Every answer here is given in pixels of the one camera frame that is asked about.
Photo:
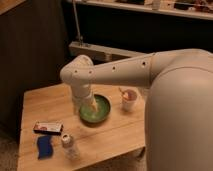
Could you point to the grey metal drawer rail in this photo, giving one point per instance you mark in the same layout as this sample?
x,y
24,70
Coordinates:
x,y
100,53

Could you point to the cluttered upper shelf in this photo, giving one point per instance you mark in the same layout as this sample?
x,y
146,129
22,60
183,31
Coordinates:
x,y
196,9

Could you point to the white cup with spoon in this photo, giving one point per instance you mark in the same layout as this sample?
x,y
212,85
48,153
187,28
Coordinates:
x,y
129,98

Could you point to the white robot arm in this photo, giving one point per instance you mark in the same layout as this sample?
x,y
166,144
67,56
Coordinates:
x,y
178,108

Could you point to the blue sponge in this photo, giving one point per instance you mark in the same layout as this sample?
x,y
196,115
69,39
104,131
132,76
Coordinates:
x,y
45,149

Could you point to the red white snack bar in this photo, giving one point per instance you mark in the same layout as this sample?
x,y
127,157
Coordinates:
x,y
48,128

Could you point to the green bowl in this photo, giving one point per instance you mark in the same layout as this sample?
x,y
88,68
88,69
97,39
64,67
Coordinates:
x,y
96,114

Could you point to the clear plastic bottle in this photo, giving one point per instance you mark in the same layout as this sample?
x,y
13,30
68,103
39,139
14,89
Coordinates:
x,y
69,146

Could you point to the wooden table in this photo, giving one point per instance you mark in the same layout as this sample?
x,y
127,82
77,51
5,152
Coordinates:
x,y
122,132

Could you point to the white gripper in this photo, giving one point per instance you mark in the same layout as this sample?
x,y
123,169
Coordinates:
x,y
83,96

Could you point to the metal pole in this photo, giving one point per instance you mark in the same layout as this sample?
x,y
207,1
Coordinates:
x,y
79,37

